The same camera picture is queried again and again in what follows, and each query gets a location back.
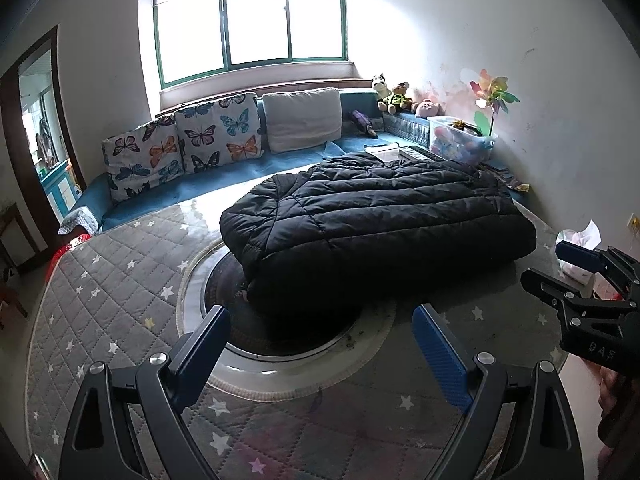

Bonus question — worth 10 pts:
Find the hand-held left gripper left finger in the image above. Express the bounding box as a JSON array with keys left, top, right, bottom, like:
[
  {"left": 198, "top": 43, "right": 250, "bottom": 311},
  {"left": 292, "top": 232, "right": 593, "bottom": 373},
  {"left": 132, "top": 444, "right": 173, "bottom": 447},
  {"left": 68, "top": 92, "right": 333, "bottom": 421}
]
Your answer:
[{"left": 59, "top": 305, "right": 232, "bottom": 480}]

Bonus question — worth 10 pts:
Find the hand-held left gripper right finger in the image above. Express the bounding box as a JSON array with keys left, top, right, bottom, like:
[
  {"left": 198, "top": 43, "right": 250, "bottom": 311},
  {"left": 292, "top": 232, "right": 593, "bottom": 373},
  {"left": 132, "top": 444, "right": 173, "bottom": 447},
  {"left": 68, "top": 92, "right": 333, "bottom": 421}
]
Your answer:
[{"left": 412, "top": 304, "right": 585, "bottom": 480}]

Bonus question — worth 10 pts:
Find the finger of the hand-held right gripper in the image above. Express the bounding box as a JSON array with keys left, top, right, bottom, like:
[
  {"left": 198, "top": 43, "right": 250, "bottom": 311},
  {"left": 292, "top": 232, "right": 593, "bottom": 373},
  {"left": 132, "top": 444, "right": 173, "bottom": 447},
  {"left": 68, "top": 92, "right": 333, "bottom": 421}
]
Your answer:
[
  {"left": 520, "top": 267, "right": 628, "bottom": 318},
  {"left": 555, "top": 240, "right": 640, "bottom": 293}
]

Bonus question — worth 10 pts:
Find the black puffer jacket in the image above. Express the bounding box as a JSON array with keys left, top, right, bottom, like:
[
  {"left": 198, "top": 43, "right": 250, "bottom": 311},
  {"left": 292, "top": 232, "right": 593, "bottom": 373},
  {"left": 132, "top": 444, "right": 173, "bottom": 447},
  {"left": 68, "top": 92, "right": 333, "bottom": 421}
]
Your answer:
[{"left": 220, "top": 151, "right": 537, "bottom": 317}]

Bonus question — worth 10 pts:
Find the person's right hand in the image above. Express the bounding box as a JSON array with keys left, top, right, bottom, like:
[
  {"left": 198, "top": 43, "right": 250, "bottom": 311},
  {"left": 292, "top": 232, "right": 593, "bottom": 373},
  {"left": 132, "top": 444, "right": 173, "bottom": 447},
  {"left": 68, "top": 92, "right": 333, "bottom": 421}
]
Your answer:
[{"left": 598, "top": 366, "right": 633, "bottom": 421}]

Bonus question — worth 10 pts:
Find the white tissue pack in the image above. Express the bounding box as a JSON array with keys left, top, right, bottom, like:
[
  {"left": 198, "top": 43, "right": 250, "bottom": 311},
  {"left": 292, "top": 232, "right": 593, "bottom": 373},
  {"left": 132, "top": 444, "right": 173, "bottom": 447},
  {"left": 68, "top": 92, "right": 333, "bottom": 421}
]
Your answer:
[{"left": 556, "top": 219, "right": 603, "bottom": 286}]

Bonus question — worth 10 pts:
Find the grey star quilted mat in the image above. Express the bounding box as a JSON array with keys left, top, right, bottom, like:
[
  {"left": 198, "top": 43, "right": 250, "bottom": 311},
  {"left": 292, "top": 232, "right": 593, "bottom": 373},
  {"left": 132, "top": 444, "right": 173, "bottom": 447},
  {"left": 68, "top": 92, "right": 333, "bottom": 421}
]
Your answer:
[{"left": 25, "top": 180, "right": 601, "bottom": 480}]

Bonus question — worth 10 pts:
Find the clear plastic storage box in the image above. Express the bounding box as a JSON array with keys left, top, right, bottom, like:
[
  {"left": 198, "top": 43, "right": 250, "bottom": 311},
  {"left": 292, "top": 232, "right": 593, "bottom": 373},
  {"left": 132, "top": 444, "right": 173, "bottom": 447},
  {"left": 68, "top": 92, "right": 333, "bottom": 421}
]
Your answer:
[{"left": 427, "top": 116, "right": 498, "bottom": 165}]

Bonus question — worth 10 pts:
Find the blue sofa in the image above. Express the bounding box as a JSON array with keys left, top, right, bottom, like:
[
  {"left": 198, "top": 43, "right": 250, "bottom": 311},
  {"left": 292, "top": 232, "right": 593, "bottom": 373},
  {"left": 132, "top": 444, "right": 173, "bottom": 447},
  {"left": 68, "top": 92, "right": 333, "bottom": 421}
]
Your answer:
[{"left": 60, "top": 87, "right": 501, "bottom": 236}]

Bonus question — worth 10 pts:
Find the colourful pinwheel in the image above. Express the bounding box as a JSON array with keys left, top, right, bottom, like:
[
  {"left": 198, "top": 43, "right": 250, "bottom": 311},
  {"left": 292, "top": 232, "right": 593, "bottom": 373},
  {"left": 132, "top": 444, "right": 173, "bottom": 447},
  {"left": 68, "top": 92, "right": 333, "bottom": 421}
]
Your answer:
[{"left": 470, "top": 69, "right": 521, "bottom": 138}]

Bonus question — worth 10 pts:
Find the grey patterned cloth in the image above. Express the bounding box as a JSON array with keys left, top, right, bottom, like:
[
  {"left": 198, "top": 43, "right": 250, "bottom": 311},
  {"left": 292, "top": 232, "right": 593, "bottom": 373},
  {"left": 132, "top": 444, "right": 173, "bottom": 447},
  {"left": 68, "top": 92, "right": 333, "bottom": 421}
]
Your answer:
[{"left": 58, "top": 207, "right": 98, "bottom": 236}]

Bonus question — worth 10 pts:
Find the butterfly print cushion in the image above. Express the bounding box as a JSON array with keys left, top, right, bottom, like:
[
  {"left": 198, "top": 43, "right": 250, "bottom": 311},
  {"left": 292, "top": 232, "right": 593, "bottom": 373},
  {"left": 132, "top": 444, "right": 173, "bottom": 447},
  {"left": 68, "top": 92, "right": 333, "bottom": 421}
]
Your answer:
[
  {"left": 102, "top": 115, "right": 185, "bottom": 204},
  {"left": 174, "top": 92, "right": 265, "bottom": 175}
]

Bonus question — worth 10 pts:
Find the white flat tray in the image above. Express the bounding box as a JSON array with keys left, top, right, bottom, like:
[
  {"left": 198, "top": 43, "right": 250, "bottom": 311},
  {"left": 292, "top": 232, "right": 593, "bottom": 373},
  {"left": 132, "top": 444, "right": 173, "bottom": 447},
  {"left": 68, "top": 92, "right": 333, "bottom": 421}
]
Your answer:
[{"left": 365, "top": 145, "right": 426, "bottom": 164}]

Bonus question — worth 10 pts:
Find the pink plush toy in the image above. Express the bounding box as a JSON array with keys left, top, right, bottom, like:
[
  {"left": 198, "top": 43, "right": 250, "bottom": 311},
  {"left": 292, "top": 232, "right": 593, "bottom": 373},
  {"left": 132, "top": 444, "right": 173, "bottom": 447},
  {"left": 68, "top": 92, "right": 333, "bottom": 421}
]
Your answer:
[{"left": 412, "top": 99, "right": 443, "bottom": 120}]

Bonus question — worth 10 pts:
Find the blue cabinet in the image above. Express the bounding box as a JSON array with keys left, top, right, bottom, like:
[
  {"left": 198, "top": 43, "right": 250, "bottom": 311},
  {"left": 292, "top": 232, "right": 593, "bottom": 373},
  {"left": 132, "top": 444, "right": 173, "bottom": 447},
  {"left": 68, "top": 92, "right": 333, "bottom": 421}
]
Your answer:
[{"left": 40, "top": 159, "right": 83, "bottom": 213}]

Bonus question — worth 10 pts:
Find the purple cloth toy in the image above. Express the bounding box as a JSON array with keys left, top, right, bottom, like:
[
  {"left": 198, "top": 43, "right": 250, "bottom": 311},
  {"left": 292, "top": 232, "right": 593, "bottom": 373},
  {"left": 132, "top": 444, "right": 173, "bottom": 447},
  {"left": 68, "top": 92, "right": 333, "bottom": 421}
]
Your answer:
[{"left": 350, "top": 110, "right": 381, "bottom": 137}]

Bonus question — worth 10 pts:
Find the white cushion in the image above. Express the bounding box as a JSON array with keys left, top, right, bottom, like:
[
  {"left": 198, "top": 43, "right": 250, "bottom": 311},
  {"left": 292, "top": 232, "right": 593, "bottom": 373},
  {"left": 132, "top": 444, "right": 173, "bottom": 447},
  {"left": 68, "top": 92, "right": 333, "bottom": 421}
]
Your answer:
[{"left": 261, "top": 87, "right": 343, "bottom": 155}]

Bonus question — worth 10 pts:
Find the white plush toy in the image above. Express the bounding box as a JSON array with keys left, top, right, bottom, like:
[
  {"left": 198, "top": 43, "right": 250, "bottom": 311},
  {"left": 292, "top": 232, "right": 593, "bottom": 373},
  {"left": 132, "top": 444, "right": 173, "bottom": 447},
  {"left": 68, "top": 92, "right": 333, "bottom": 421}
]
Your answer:
[{"left": 371, "top": 73, "right": 393, "bottom": 101}]

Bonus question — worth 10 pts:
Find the green framed window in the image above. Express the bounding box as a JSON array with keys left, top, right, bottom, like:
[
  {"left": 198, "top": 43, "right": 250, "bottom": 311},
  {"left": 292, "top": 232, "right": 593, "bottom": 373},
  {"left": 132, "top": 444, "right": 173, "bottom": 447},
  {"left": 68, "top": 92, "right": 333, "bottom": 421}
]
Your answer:
[{"left": 152, "top": 0, "right": 348, "bottom": 88}]

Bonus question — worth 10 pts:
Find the dark wooden door frame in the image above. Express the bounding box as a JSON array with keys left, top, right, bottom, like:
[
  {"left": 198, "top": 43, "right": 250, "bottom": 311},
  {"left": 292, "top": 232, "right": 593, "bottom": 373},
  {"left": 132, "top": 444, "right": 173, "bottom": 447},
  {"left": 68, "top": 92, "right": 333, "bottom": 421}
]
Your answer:
[{"left": 0, "top": 25, "right": 88, "bottom": 271}]

